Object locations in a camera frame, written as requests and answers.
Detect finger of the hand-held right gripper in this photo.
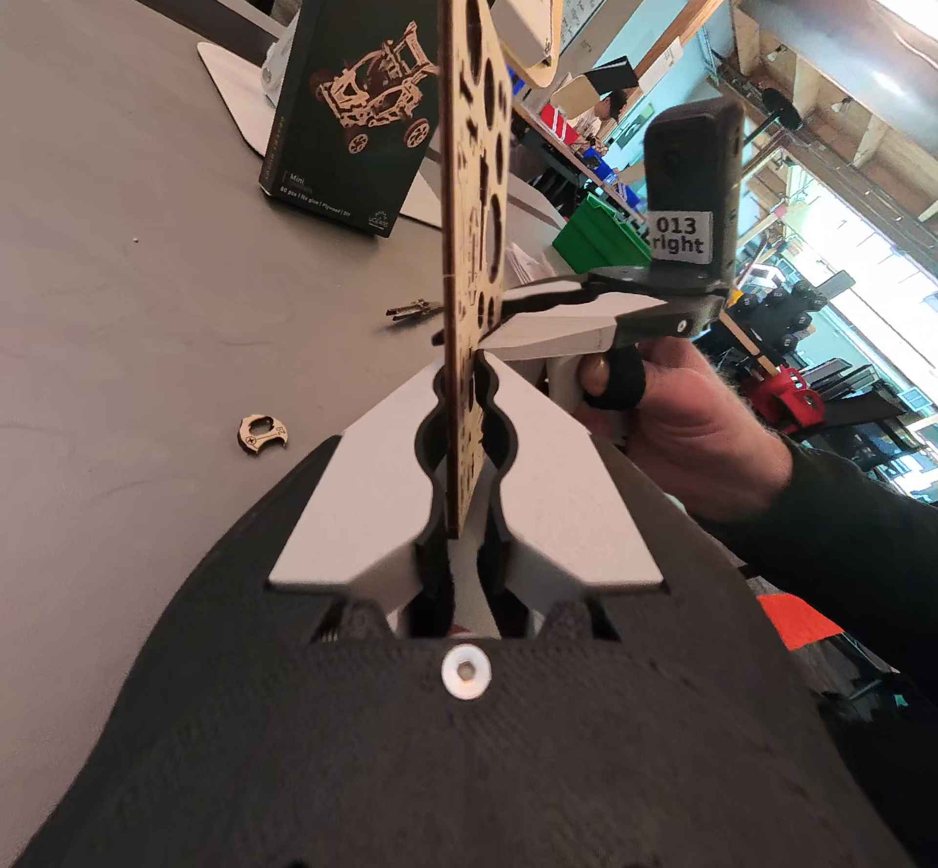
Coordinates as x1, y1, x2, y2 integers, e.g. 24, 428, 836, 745
476, 322, 620, 363
502, 276, 669, 330

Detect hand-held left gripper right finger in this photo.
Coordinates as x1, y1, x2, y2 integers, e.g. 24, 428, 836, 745
474, 355, 669, 636

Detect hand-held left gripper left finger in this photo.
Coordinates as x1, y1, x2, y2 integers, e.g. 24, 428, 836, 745
267, 358, 450, 636

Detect green plastic bin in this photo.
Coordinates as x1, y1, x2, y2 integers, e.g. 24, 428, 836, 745
552, 194, 655, 273

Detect wooden parts sheet round holes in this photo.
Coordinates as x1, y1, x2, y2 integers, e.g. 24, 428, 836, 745
437, 0, 512, 541

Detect person's right forearm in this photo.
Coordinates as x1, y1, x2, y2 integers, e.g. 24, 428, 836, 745
700, 435, 938, 711

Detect dark model kit box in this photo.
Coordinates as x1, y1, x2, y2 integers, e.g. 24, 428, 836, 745
258, 0, 441, 239

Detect person's right hand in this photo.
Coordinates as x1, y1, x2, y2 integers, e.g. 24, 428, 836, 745
575, 336, 796, 521

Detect instruction booklet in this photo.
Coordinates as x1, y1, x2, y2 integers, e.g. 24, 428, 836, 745
506, 241, 561, 284

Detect black tripod stand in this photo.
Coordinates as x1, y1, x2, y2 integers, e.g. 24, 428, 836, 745
740, 87, 805, 159

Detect wooden crescent part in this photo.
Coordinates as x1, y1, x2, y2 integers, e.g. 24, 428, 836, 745
237, 412, 290, 456

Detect black dumbbell rack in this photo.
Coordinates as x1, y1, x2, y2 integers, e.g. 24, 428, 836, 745
733, 280, 831, 357

